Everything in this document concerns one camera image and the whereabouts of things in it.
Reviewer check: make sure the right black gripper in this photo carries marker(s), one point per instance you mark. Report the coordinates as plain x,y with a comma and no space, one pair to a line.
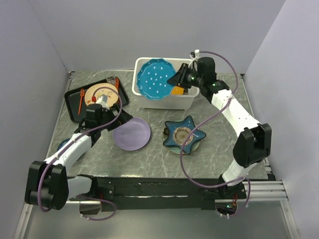
179,78

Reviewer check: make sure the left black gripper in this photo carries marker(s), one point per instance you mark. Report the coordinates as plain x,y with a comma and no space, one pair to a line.
122,118

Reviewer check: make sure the yellow polka dot plate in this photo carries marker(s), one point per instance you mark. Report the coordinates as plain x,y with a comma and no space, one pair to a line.
178,91

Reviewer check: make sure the purple plastic plate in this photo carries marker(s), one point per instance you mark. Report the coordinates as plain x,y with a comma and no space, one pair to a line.
132,135

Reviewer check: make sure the blue polka dot plate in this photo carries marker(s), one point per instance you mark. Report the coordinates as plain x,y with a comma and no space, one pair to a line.
152,79

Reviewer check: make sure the blue star shaped dish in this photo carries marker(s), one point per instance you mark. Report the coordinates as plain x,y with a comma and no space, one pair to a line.
183,135

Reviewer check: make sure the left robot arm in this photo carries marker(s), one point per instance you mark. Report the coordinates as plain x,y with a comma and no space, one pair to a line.
48,185

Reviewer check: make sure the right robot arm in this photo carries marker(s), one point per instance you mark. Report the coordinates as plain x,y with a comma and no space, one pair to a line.
253,138

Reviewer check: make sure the white plastic bin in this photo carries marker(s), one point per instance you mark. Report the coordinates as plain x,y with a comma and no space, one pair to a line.
171,102

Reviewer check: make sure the beige bird plate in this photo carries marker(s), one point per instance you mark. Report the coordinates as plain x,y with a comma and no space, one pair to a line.
102,93

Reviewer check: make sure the orange plastic utensil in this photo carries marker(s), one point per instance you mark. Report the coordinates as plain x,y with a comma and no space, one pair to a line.
117,83

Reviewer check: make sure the clear glass cup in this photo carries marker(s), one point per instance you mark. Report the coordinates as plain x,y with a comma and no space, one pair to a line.
111,80

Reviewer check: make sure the orange plastic fork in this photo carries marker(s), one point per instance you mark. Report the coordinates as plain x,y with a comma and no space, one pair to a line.
82,94

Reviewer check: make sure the black plastic tray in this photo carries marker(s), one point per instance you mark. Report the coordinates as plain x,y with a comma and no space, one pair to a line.
72,100

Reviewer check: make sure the blue white patterned bowl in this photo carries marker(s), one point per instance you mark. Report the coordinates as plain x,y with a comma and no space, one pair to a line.
62,144

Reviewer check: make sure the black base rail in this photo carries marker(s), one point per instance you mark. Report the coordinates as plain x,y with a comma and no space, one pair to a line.
158,193

